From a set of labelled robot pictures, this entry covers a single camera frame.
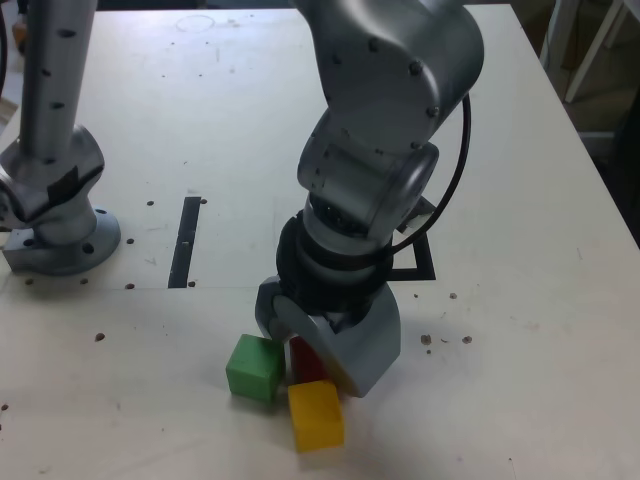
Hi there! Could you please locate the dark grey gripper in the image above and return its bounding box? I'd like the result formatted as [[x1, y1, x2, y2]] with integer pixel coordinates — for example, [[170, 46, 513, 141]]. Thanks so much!
[[253, 276, 403, 400]]

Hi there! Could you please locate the red cube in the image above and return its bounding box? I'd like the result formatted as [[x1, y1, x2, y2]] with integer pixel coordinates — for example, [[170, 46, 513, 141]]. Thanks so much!
[[289, 335, 331, 387]]

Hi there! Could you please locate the green cube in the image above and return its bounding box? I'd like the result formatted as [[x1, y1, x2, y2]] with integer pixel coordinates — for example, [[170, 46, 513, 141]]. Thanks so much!
[[225, 333, 286, 402]]

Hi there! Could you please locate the yellow cube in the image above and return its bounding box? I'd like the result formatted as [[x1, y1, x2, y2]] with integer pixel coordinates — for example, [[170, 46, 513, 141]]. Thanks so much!
[[287, 379, 346, 454]]

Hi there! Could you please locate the black tape square outline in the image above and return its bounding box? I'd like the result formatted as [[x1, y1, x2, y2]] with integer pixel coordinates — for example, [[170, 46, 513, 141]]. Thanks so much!
[[384, 234, 437, 282]]

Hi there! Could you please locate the black tape strip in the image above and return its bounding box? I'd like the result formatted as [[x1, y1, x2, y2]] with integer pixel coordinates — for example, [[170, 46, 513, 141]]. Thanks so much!
[[167, 196, 202, 290]]

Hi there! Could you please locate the black cable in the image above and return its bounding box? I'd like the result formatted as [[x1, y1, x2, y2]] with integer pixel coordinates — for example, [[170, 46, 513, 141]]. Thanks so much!
[[389, 92, 474, 256]]

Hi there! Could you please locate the white metal frame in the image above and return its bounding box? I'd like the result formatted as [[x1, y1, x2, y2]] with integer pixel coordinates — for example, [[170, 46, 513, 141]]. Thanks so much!
[[538, 0, 640, 105]]

